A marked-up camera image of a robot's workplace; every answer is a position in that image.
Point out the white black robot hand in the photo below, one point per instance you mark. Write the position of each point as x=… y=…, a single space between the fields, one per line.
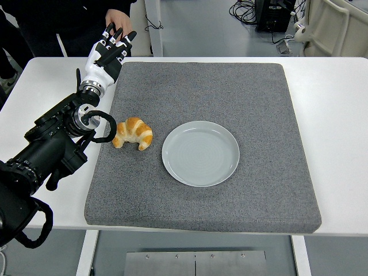
x=97 y=70

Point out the golden croissant bread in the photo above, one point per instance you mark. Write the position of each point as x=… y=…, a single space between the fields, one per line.
x=135 y=129

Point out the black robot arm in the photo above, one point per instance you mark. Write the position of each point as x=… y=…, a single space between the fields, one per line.
x=43 y=149

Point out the grey round plate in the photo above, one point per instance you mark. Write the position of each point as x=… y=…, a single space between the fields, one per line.
x=201 y=155

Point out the grey metal plate with screws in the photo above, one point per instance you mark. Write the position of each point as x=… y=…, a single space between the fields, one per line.
x=195 y=264

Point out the person's hand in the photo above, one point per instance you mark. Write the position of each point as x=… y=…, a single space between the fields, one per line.
x=120 y=18

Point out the person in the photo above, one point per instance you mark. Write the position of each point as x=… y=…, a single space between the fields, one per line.
x=57 y=23

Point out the white cabinet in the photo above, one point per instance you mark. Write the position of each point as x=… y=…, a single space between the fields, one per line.
x=141 y=17

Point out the grey felt mat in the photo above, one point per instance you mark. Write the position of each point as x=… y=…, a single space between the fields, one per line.
x=215 y=95

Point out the white table leg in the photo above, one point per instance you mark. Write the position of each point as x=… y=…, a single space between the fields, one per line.
x=86 y=253
x=302 y=256

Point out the black equipment box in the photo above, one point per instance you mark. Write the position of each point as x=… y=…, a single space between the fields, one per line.
x=273 y=17

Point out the grey floor adapter box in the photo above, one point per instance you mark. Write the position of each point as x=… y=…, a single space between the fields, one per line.
x=284 y=47

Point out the white upright post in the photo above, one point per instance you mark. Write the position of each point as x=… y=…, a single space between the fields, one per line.
x=155 y=34

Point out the cream white frame furniture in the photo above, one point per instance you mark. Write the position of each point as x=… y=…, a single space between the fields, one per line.
x=330 y=28

